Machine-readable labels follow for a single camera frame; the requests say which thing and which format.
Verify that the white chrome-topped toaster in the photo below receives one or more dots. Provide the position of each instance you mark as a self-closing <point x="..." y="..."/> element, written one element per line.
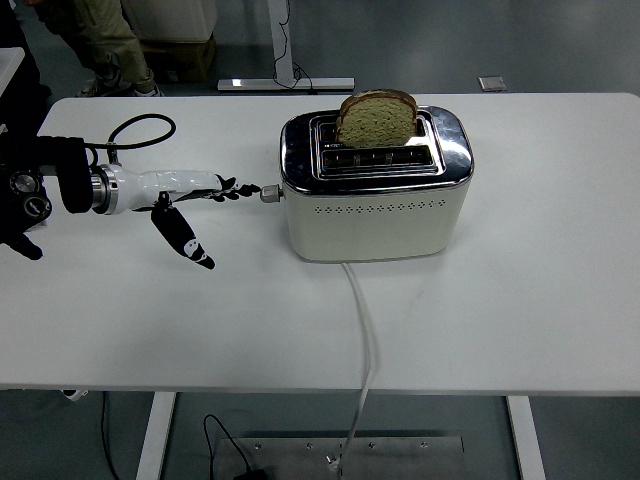
<point x="375" y="230"/>

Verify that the black bulky object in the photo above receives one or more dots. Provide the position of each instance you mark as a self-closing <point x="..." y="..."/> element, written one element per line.
<point x="15" y="75"/>

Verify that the grey metal plate with screws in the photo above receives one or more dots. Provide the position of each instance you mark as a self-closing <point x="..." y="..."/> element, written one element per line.
<point x="400" y="460"/>

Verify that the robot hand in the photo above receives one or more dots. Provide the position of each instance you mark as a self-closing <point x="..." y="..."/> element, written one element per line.
<point x="160" y="182"/>

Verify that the grey floor socket plate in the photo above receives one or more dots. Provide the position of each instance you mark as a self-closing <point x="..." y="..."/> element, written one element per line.
<point x="491" y="83"/>

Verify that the white side table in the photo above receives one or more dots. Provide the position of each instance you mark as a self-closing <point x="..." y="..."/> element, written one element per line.
<point x="10" y="60"/>

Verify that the grey toaster lever knob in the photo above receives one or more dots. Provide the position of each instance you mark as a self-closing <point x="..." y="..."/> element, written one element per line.
<point x="271" y="193"/>

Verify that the person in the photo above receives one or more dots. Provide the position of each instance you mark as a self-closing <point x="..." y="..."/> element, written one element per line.
<point x="110" y="40"/>

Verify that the white box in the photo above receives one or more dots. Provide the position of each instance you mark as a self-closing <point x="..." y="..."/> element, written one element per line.
<point x="175" y="20"/>

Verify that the small metal bolt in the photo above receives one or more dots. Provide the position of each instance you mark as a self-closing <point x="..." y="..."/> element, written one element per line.
<point x="330" y="458"/>

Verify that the black power adapter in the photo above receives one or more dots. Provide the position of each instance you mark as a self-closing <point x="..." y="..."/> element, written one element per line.
<point x="251" y="474"/>

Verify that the white desk stand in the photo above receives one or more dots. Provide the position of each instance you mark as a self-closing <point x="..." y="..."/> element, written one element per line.
<point x="280" y="40"/>

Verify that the small white black-trimmed object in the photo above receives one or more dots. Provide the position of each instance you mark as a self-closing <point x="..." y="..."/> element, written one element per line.
<point x="75" y="394"/>

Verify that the brown bread slice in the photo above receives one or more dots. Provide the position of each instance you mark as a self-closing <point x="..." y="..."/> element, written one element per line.
<point x="375" y="125"/>

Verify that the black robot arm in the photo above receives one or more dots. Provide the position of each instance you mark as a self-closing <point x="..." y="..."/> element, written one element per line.
<point x="70" y="170"/>

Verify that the white table leg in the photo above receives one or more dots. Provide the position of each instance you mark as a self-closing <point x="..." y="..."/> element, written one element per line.
<point x="525" y="440"/>
<point x="155" y="440"/>

